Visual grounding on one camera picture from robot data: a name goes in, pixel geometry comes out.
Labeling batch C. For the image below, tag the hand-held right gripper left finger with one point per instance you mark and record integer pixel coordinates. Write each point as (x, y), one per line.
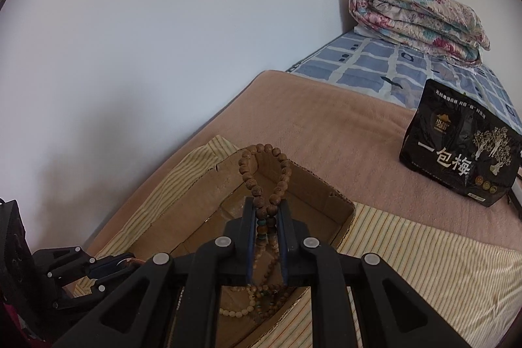
(249, 242)

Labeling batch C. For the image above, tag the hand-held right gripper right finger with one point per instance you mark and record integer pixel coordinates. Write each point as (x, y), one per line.
(285, 246)

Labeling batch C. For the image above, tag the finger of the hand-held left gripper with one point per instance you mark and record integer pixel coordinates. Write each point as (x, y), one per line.
(110, 267)
(100, 288)

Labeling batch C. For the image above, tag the cardboard box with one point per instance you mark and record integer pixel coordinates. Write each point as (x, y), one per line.
(318, 205)

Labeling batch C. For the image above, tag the yellow striped sheet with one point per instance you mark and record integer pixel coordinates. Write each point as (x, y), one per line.
(408, 250)

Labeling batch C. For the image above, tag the brown blanket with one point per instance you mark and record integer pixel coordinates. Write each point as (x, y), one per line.
(326, 128)

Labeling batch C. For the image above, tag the black snack bag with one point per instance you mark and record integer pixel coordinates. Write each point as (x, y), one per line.
(452, 152)

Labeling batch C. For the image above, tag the blue checked bed sheet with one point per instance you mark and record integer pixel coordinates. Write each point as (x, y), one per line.
(359, 62)

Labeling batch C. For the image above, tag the folded floral quilt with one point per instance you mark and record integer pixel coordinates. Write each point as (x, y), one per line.
(416, 22)

